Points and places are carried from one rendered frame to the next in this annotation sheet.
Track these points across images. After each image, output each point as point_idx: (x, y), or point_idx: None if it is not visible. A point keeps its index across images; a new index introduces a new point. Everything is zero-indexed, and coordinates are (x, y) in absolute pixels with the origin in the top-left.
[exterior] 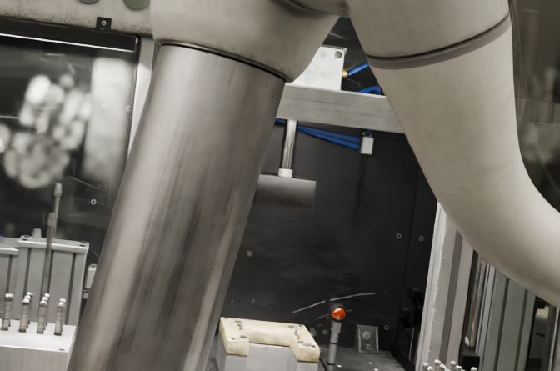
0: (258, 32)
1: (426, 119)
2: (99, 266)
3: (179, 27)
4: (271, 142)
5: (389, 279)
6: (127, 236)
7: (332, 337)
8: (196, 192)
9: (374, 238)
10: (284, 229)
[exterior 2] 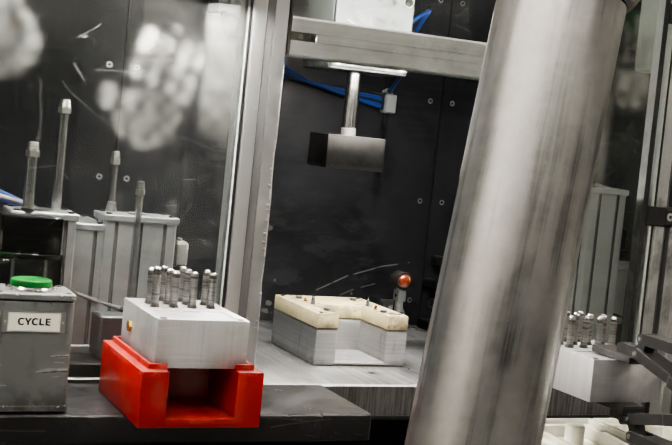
0: None
1: None
2: (476, 199)
3: None
4: (290, 103)
5: (411, 248)
6: (514, 166)
7: (396, 306)
8: (579, 120)
9: (396, 204)
10: (305, 199)
